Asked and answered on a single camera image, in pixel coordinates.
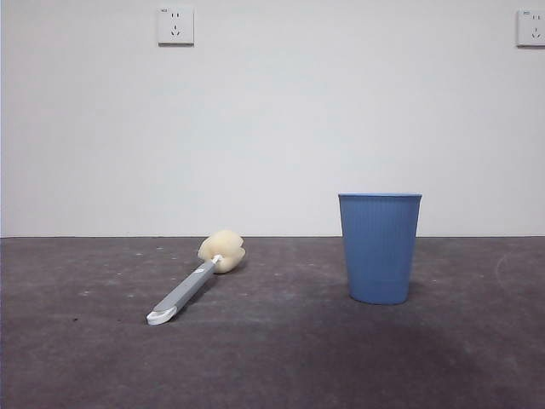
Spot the blue ribbed plastic cup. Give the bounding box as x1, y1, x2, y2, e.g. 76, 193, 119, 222
337, 192, 424, 306

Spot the white wall socket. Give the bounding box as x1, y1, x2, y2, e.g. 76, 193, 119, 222
156, 4, 196, 47
515, 9, 545, 49

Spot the grey-handled sponge cup brush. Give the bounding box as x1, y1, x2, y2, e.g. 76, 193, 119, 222
146, 229, 247, 327

